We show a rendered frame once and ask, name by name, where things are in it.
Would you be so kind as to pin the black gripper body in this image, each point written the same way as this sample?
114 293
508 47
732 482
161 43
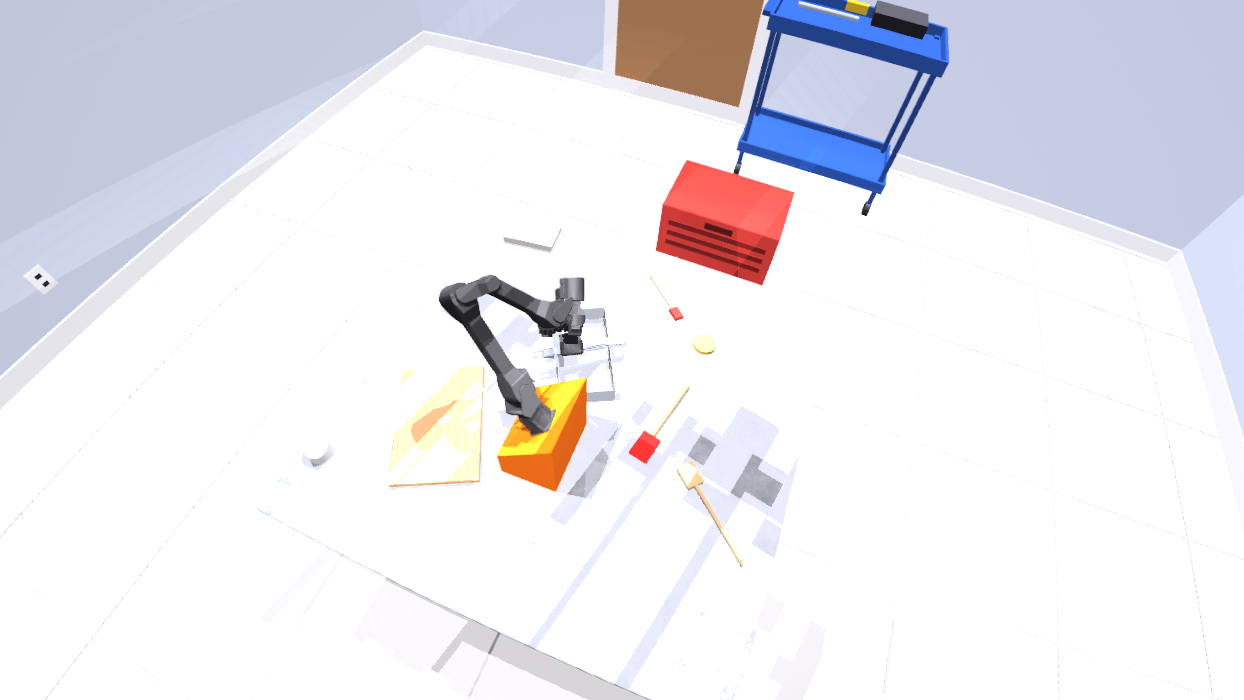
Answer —
572 344

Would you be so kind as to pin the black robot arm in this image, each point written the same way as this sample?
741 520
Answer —
515 384

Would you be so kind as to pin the pale yellow flat disc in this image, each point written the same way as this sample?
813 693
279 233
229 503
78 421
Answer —
704 344

